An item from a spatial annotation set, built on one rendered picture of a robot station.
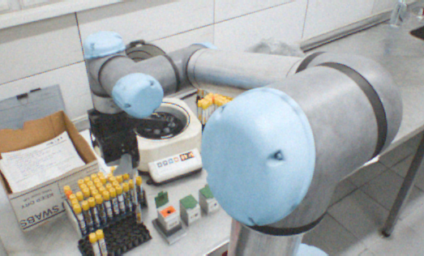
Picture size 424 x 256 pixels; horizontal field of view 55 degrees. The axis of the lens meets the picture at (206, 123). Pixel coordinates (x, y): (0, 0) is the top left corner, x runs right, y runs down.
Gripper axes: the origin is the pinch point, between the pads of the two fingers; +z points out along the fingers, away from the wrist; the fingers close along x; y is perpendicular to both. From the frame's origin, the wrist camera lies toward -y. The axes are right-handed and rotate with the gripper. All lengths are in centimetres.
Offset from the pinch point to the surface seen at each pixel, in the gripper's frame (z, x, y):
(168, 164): 17.5, -13.3, -17.3
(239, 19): -2, -50, -74
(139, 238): 20.3, 3.9, 2.3
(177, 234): 20.9, 8.2, -6.8
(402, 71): 22, -9, -136
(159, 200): 12.4, 2.0, -5.6
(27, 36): -16, -51, 5
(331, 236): 110, -2, -107
